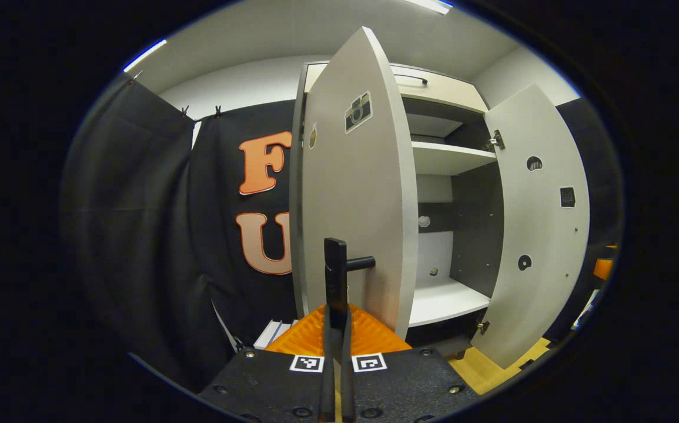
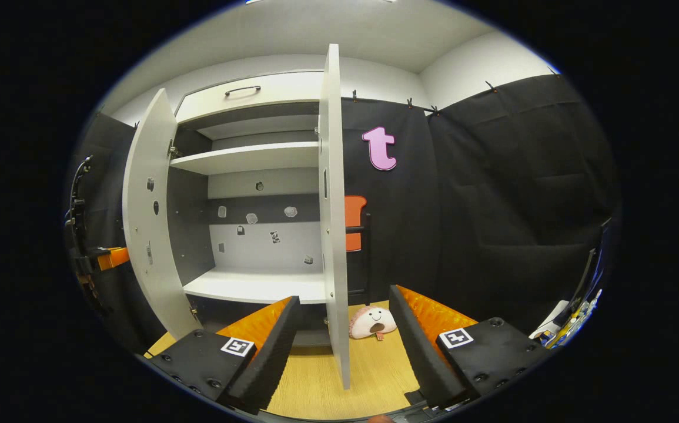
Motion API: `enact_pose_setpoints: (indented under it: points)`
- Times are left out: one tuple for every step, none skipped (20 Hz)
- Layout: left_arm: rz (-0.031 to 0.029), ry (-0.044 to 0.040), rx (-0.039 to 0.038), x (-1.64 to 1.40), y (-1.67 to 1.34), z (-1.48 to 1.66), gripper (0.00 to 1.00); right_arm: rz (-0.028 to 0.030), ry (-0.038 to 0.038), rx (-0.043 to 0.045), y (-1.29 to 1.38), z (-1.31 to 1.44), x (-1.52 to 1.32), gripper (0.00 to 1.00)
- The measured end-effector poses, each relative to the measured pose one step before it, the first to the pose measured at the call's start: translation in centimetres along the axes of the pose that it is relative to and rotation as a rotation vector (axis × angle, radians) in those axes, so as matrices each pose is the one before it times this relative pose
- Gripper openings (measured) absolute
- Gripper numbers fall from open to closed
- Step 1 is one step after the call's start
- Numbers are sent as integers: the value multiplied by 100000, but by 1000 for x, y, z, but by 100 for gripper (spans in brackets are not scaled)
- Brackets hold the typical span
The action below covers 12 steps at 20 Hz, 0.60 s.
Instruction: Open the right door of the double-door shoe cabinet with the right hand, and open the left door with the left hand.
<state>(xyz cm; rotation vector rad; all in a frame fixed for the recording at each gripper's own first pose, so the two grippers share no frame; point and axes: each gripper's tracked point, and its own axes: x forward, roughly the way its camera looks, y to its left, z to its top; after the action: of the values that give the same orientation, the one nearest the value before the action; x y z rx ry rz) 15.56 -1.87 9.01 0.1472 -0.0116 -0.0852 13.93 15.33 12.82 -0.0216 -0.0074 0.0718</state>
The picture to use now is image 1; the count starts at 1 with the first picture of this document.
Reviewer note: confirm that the beige cabinet door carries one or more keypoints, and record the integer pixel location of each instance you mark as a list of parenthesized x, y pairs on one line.
[(542, 235), (357, 205)]

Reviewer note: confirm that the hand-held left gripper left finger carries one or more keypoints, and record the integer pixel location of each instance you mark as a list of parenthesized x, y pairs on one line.
[(327, 388)]

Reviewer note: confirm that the pale blue book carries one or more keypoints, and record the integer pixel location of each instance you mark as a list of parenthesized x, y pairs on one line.
[(286, 329)]

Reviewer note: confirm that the white plastic object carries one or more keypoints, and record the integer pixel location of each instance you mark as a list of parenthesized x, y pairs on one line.
[(586, 308)]

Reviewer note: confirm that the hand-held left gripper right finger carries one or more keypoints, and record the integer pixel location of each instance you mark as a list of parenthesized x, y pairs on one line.
[(348, 388)]

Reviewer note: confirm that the beige double-door shoe cabinet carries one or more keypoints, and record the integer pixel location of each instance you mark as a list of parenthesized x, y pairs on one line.
[(474, 235)]

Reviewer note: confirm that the short ceiling light strip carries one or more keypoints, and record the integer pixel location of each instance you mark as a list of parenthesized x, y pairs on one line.
[(145, 54)]

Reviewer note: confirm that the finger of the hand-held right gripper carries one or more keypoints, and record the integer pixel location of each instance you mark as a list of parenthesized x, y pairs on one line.
[(604, 268)]

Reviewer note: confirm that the black backdrop cloth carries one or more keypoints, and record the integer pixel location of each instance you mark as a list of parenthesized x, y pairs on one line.
[(127, 235)]

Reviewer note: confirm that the long ceiling light strip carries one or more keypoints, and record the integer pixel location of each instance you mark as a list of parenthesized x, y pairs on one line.
[(433, 4)]

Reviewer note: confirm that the beige cabinet top drawer front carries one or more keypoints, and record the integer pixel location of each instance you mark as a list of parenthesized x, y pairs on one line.
[(439, 88)]

